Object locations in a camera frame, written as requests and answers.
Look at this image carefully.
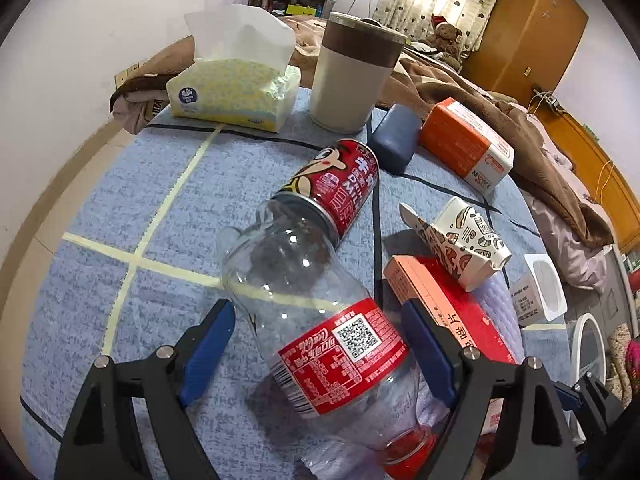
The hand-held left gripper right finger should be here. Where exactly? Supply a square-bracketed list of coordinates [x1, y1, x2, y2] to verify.
[400, 298, 581, 480]

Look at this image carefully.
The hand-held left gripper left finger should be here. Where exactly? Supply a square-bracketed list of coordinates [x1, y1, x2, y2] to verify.
[54, 299, 237, 480]

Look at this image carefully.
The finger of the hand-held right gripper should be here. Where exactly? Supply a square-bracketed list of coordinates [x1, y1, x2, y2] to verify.
[552, 374, 626, 453]

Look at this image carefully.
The white trash bin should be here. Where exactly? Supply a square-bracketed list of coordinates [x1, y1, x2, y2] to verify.
[570, 312, 608, 431]

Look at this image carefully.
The clear plastic bottle red label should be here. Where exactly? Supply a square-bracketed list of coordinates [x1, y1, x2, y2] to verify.
[216, 195, 453, 480]

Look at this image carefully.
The red drink can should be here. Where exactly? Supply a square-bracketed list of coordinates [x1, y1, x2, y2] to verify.
[272, 138, 381, 248]

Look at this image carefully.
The colourful clothes pile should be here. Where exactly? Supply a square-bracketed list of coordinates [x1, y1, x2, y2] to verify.
[605, 250, 640, 401]

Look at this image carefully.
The flat red box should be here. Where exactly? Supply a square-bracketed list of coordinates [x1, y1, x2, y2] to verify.
[384, 255, 518, 441]

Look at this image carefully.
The small white box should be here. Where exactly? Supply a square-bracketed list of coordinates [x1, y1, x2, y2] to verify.
[510, 253, 567, 328]

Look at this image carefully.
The blue checked tablecloth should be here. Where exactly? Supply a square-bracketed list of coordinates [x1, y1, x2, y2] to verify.
[20, 87, 573, 480]

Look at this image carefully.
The pale pink quilt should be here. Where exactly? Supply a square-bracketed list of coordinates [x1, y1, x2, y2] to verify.
[520, 105, 608, 293]

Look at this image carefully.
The orange white carton box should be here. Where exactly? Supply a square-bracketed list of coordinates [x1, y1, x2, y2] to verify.
[418, 97, 516, 193]

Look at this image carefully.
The dark blue case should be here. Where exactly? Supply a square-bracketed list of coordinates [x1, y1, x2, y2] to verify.
[370, 103, 425, 176]

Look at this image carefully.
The brown fleece blanket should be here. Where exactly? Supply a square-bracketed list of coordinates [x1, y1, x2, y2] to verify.
[110, 15, 616, 248]

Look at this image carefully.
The yellow white tissue pack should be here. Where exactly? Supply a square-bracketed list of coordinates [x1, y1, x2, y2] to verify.
[166, 4, 302, 134]

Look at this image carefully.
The beige tumbler brown band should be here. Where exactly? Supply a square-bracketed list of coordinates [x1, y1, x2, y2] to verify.
[307, 11, 408, 134]

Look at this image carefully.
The brown teddy bear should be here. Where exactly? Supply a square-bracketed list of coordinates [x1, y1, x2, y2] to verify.
[425, 14, 466, 58]

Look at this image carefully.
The wooden wardrobe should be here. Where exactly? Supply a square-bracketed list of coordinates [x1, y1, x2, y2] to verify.
[462, 0, 590, 103]

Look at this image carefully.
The wooden bed frame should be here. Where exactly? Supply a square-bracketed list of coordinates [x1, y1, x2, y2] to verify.
[537, 105, 640, 256]

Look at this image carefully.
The power strip with cables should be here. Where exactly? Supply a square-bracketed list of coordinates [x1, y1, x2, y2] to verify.
[530, 82, 563, 111]

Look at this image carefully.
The wall socket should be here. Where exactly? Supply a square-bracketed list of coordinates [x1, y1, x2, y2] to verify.
[114, 61, 146, 88]

